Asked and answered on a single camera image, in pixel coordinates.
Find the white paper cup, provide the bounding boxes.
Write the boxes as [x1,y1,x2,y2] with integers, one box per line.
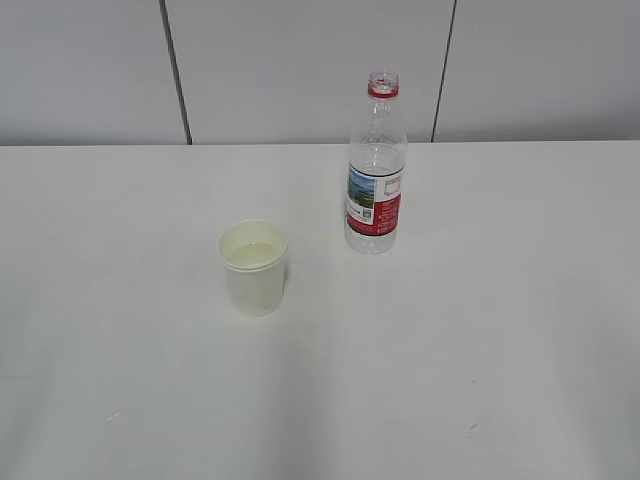
[217,219,288,317]

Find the clear plastic water bottle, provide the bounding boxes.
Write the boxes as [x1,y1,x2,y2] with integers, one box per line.
[344,70,408,255]

